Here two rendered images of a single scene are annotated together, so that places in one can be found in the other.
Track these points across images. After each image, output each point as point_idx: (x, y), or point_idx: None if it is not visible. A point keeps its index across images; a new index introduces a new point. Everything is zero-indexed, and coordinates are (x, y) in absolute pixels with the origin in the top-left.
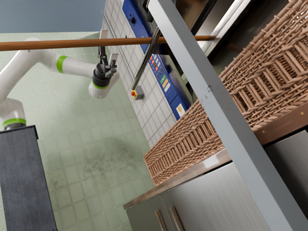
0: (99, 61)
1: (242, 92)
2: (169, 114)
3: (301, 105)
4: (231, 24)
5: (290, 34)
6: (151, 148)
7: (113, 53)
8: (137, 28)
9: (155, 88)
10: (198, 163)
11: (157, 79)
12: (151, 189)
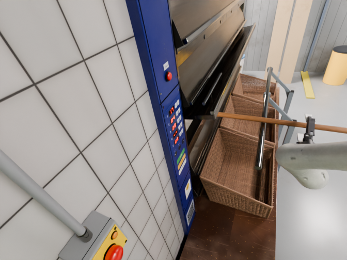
0: (312, 140)
1: (256, 146)
2: (166, 212)
3: (278, 145)
4: None
5: None
6: (273, 190)
7: (301, 133)
8: (157, 22)
9: (151, 183)
10: (277, 168)
11: (174, 158)
12: (276, 210)
